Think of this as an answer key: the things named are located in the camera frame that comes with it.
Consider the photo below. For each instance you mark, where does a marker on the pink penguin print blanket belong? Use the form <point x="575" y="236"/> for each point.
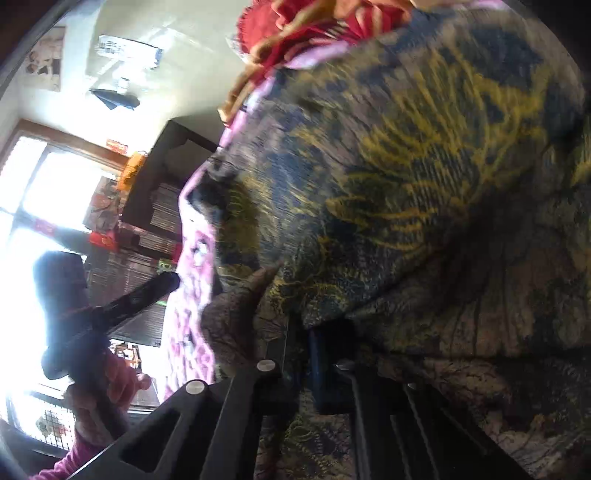
<point x="194" y="323"/>

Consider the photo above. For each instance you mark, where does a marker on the red ruffled heart pillow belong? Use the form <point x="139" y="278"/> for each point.
<point x="254" y="23"/>

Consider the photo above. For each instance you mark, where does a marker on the dark wooden cabinet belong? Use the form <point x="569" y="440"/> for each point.
<point x="152" y="184"/>

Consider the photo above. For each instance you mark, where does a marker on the wall paper sheet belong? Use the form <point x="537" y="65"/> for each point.
<point x="148" y="56"/>
<point x="113" y="46"/>

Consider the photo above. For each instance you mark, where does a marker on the wall poster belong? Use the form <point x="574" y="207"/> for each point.
<point x="46" y="57"/>

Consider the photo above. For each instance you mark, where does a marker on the person's left hand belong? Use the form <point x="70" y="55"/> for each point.
<point x="122" y="383"/>

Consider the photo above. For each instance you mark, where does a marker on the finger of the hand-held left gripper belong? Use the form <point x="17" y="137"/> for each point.
<point x="138" y="295"/>

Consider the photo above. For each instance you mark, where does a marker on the wooden framed window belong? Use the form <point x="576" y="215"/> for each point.
<point x="55" y="194"/>

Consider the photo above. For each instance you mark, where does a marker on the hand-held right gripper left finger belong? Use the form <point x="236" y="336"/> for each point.
<point x="281" y="350"/>

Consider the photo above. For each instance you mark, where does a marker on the orange basket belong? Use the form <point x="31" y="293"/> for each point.
<point x="130" y="170"/>

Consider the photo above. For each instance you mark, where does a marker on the dark floral patterned garment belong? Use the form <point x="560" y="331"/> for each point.
<point x="415" y="184"/>

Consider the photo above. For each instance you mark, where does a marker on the blue hanging cloth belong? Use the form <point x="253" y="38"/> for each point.
<point x="113" y="98"/>

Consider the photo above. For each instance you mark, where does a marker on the person's left forearm pink sleeve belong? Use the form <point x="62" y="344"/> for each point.
<point x="74" y="461"/>

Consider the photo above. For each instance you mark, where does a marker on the red and beige crumpled quilt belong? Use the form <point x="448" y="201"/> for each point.
<point x="323" y="27"/>

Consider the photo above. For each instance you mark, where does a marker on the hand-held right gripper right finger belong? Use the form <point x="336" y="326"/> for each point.
<point x="317" y="369"/>

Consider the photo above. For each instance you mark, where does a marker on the red wall sign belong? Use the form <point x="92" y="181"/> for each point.
<point x="116" y="145"/>

